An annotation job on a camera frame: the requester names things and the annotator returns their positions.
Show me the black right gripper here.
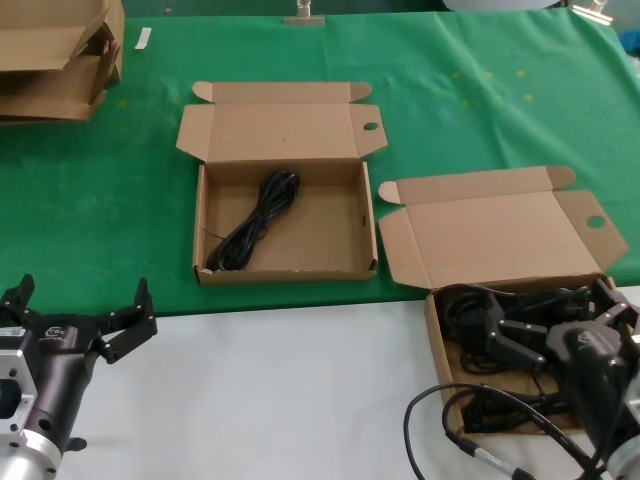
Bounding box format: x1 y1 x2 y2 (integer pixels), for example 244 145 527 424
481 278 640 457

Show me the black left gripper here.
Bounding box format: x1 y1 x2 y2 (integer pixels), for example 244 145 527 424
0 273 159 452

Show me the black cable bundle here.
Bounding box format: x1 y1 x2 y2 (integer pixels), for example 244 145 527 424
205 170 302 273

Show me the open cardboard box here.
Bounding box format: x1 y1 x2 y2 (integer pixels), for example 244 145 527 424
175 81 390 286
378 165 640 441

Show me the stacked cardboard box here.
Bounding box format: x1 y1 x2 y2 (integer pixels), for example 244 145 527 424
0 0 126 75
0 39 124 123

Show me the green table cloth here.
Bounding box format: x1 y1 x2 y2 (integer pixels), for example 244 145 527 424
0 10 640 317

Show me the metal table clamp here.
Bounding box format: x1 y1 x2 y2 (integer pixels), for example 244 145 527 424
284 0 327 26
571 0 615 25

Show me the silver left camera mount bracket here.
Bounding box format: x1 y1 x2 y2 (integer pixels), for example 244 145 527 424
0 327 40 437

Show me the pile of black cables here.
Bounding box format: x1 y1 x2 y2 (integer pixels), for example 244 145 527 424
434 283 601 434

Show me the black robot cable silver connector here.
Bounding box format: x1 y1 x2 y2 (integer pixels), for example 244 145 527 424
403 382 617 480

